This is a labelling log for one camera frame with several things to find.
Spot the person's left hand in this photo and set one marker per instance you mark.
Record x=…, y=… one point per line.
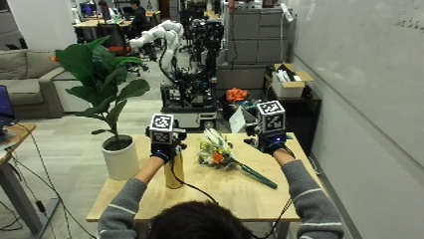
x=161, y=151

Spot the person's right hand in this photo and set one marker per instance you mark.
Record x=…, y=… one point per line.
x=272, y=143

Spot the gold cylindrical vase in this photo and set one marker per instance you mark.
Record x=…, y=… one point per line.
x=175, y=172

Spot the white marker cube left glove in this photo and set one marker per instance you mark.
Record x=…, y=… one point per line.
x=161, y=128

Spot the white marker cube glove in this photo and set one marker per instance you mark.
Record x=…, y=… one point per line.
x=161, y=128
x=271, y=117

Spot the white marker cube right glove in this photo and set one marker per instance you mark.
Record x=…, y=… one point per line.
x=271, y=117

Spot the mixed flower bouquet green stems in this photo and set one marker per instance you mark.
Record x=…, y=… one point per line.
x=216, y=152

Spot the white cylindrical plant pot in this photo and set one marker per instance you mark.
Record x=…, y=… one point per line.
x=119, y=159

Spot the black low cabinet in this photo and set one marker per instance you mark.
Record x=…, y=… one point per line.
x=304, y=116

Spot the orange flower bunch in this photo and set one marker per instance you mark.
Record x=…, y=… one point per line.
x=236, y=94

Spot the open cardboard box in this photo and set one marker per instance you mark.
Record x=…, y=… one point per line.
x=288, y=84

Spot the green large-leaf plant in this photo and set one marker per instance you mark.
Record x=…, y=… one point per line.
x=98, y=73

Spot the grey filing cabinets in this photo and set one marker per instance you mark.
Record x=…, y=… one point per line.
x=255, y=40

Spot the wooden side desk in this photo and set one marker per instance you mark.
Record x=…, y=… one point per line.
x=13, y=159

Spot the grey sofa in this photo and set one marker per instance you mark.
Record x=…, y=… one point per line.
x=30, y=83

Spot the wooden office desk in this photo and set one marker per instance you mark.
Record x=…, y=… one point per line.
x=98, y=23

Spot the blue laptop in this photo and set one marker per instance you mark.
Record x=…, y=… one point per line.
x=5, y=106

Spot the wall whiteboard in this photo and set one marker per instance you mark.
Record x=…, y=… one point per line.
x=375, y=66

